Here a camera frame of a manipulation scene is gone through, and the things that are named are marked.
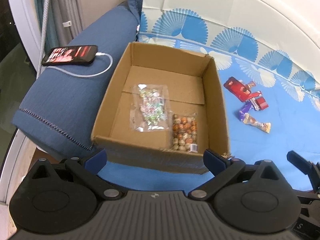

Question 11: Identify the white window frame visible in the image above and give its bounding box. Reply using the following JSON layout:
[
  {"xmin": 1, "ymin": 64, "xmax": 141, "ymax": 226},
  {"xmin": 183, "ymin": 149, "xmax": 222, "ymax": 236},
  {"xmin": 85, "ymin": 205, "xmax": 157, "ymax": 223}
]
[{"xmin": 8, "ymin": 0, "xmax": 41, "ymax": 69}]

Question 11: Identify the blue sofa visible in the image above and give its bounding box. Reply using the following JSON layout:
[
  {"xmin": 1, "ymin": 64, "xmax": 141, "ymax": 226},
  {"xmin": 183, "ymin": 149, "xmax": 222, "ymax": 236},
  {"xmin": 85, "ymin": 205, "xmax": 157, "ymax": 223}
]
[{"xmin": 12, "ymin": 0, "xmax": 142, "ymax": 160}]

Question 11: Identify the blue white patterned sofa cover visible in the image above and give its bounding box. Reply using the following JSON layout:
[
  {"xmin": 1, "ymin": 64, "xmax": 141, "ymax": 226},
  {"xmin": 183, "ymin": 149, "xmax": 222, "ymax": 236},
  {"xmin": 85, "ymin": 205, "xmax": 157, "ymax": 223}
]
[{"xmin": 99, "ymin": 0, "xmax": 319, "ymax": 192}]

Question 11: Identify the large red snack packet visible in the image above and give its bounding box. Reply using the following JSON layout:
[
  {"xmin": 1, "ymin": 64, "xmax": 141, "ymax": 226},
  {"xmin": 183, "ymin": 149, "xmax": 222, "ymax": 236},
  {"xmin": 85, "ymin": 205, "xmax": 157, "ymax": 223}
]
[{"xmin": 223, "ymin": 76, "xmax": 262, "ymax": 102}]

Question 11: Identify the white charging cable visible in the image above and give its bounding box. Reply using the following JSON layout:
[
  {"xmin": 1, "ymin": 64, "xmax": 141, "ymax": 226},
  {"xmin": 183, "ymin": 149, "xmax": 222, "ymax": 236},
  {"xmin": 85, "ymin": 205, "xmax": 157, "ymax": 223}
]
[{"xmin": 51, "ymin": 52, "xmax": 113, "ymax": 78}]

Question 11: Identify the yellow beige snack packet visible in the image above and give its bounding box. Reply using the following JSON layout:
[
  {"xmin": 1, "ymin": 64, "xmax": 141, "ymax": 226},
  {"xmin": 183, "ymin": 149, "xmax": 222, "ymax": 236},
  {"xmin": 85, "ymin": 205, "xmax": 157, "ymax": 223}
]
[{"xmin": 242, "ymin": 113, "xmax": 271, "ymax": 133}]

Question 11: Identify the grey curtain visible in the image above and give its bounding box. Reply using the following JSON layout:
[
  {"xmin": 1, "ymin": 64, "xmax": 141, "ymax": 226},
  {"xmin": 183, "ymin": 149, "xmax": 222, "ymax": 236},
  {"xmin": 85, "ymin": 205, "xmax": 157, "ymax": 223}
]
[{"xmin": 45, "ymin": 0, "xmax": 84, "ymax": 51}]

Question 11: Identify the purple chocolate bar wrapper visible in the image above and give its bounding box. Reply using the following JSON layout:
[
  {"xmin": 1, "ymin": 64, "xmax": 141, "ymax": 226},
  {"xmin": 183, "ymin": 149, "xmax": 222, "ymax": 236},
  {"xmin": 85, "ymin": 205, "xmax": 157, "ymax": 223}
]
[{"xmin": 238, "ymin": 100, "xmax": 254, "ymax": 121}]

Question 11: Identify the small red snack packet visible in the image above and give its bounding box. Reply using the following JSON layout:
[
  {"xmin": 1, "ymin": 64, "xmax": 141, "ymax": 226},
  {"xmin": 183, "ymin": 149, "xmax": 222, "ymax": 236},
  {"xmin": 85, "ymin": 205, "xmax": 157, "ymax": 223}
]
[{"xmin": 250, "ymin": 96, "xmax": 268, "ymax": 111}]

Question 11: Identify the black smartphone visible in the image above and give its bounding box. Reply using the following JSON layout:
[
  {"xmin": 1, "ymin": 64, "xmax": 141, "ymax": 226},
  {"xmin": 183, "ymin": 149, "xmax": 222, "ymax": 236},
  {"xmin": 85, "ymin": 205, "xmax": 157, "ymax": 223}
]
[{"xmin": 41, "ymin": 45, "xmax": 98, "ymax": 66}]

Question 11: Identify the cardboard box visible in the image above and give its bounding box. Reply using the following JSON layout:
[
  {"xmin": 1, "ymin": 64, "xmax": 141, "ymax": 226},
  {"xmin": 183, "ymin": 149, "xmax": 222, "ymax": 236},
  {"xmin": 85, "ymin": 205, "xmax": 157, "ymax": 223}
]
[{"xmin": 91, "ymin": 42, "xmax": 230, "ymax": 174}]

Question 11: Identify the small red brown candy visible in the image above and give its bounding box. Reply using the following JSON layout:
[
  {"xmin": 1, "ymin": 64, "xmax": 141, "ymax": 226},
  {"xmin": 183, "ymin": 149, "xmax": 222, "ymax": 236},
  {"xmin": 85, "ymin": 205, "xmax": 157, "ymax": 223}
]
[{"xmin": 246, "ymin": 81, "xmax": 256, "ymax": 90}]

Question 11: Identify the clear bag of candies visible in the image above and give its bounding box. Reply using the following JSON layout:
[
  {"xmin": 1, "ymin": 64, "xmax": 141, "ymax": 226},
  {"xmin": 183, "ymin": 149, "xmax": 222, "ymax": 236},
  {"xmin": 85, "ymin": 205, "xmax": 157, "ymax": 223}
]
[{"xmin": 130, "ymin": 83, "xmax": 170, "ymax": 132}]

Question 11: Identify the clear bag of nuts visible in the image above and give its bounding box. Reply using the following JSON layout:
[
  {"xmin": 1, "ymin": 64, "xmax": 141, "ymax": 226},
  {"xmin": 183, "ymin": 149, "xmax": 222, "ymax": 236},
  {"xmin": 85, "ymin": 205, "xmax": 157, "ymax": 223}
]
[{"xmin": 171, "ymin": 113, "xmax": 198, "ymax": 153}]

